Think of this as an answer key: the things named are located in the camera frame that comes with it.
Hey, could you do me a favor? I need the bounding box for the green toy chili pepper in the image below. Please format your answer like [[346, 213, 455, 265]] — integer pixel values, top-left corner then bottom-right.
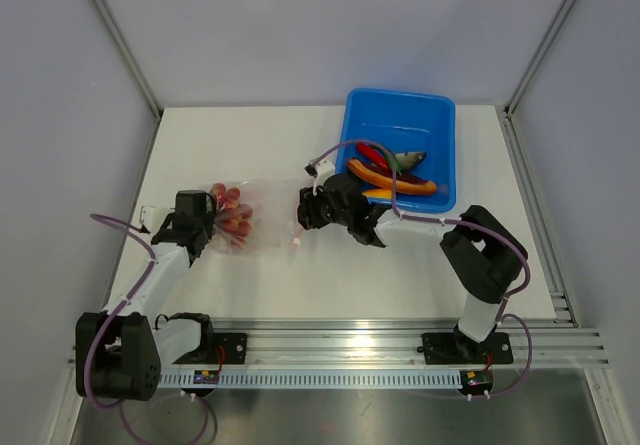
[[371, 145, 402, 174]]

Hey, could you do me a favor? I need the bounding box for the blue plastic bin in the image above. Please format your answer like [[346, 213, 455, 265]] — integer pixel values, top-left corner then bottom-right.
[[340, 88, 456, 214]]

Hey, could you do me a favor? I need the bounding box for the aluminium frame post left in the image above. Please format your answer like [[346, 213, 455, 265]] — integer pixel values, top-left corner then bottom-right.
[[72, 0, 162, 116]]

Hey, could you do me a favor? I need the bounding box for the orange toy fruit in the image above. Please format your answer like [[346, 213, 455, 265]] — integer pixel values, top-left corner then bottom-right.
[[362, 188, 392, 201]]

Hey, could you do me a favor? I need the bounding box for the grey toy fish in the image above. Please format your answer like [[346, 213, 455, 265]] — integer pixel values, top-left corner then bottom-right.
[[394, 151, 427, 172]]

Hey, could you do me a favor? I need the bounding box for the clear zip top bag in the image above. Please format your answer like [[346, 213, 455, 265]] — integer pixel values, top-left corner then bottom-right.
[[208, 179, 311, 255]]

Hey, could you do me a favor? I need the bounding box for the aluminium frame post right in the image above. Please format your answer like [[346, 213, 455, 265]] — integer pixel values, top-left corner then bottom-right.
[[503, 0, 599, 116]]

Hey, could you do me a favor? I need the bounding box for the white slotted cable duct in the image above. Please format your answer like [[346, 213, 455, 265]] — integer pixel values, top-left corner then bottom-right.
[[158, 370, 462, 390]]

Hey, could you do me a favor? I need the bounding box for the red toy chili pepper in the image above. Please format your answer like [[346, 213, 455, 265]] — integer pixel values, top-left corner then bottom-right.
[[355, 142, 391, 171]]

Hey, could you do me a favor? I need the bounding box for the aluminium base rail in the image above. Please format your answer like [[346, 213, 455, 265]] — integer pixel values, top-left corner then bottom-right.
[[69, 317, 609, 366]]

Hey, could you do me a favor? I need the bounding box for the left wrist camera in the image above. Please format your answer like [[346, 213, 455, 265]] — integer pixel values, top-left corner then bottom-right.
[[139, 205, 172, 234]]

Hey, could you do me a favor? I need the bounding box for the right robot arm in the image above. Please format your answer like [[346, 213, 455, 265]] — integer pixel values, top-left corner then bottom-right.
[[297, 173, 531, 365]]

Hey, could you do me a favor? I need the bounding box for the red toy grape bunch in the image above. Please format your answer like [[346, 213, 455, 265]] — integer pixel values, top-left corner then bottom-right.
[[210, 182, 254, 249]]

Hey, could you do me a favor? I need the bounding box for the aluminium frame post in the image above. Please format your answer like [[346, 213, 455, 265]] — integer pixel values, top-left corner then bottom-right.
[[503, 0, 599, 116], [72, 0, 162, 116]]

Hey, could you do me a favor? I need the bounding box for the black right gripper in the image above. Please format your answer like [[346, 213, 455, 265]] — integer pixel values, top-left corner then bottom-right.
[[293, 183, 353, 231]]

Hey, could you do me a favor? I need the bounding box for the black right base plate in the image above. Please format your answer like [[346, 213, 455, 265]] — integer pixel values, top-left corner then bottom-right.
[[417, 332, 514, 365]]

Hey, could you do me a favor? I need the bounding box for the orange toy croissant bread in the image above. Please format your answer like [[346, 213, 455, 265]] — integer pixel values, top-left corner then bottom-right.
[[347, 158, 438, 196]]

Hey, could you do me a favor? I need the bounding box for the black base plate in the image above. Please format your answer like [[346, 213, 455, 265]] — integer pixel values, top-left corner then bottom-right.
[[214, 332, 248, 366], [417, 332, 514, 365]]

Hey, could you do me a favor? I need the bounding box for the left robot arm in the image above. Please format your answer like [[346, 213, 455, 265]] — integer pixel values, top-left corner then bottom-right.
[[75, 190, 217, 410]]

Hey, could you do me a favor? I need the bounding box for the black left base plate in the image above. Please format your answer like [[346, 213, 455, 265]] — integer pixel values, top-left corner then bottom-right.
[[214, 332, 248, 366]]

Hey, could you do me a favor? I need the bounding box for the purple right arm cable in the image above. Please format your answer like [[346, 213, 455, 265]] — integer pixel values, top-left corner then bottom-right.
[[307, 138, 535, 401]]

